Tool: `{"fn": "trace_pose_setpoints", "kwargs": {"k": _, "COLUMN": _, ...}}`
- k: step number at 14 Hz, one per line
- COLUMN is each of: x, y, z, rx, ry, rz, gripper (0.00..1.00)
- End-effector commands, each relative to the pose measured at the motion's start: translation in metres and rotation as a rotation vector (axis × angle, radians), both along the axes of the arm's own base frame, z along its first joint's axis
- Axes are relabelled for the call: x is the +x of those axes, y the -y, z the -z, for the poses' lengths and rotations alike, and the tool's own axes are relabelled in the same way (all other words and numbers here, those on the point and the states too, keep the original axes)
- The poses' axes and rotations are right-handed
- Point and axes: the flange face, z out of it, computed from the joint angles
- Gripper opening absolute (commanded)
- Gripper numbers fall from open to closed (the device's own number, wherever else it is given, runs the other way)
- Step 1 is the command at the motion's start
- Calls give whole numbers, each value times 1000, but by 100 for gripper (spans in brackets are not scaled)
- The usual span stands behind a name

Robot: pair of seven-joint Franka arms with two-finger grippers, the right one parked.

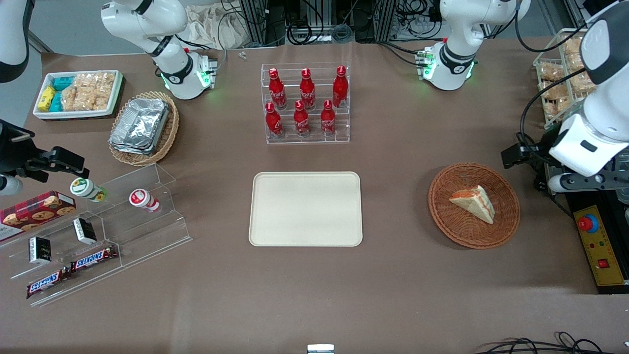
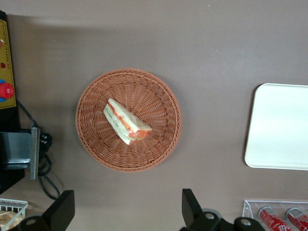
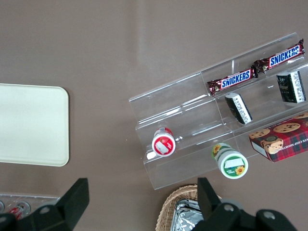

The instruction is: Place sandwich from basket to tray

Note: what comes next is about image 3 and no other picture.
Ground cream plastic serving tray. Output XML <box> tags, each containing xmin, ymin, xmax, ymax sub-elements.
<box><xmin>0</xmin><ymin>83</ymin><xmax>70</xmax><ymax>167</ymax></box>

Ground Snickers chocolate bar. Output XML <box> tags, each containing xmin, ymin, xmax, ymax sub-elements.
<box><xmin>207</xmin><ymin>66</ymin><xmax>258</xmax><ymax>97</ymax></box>
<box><xmin>253</xmin><ymin>38</ymin><xmax>306</xmax><ymax>74</ymax></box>

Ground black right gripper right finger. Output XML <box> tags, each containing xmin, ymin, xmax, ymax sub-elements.
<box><xmin>192</xmin><ymin>177</ymin><xmax>244</xmax><ymax>231</ymax></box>

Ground clear acrylic bottle rack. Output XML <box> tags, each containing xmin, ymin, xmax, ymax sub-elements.
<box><xmin>0</xmin><ymin>193</ymin><xmax>61</xmax><ymax>217</ymax></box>

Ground light wicker basket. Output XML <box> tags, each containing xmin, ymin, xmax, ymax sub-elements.
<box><xmin>155</xmin><ymin>184</ymin><xmax>222</xmax><ymax>231</ymax></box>

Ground aluminium foil tray stack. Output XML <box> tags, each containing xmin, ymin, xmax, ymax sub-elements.
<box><xmin>171</xmin><ymin>198</ymin><xmax>205</xmax><ymax>231</ymax></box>

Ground green white sunflower cup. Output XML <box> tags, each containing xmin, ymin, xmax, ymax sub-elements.
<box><xmin>211</xmin><ymin>142</ymin><xmax>249</xmax><ymax>180</ymax></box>

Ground black snack box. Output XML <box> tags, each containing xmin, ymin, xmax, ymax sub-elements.
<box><xmin>224</xmin><ymin>92</ymin><xmax>253</xmax><ymax>125</ymax></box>
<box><xmin>276</xmin><ymin>70</ymin><xmax>307</xmax><ymax>104</ymax></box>

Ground clear acrylic stepped shelf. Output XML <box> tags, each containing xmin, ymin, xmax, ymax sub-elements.
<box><xmin>128</xmin><ymin>32</ymin><xmax>308</xmax><ymax>191</ymax></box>

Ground red white yogurt cup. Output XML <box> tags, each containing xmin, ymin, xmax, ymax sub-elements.
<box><xmin>151</xmin><ymin>127</ymin><xmax>177</xmax><ymax>157</ymax></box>

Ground red plaid cookie box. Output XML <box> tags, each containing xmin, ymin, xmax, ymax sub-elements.
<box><xmin>248</xmin><ymin>112</ymin><xmax>308</xmax><ymax>163</ymax></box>

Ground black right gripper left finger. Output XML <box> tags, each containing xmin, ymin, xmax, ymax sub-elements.
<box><xmin>23</xmin><ymin>178</ymin><xmax>90</xmax><ymax>231</ymax></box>

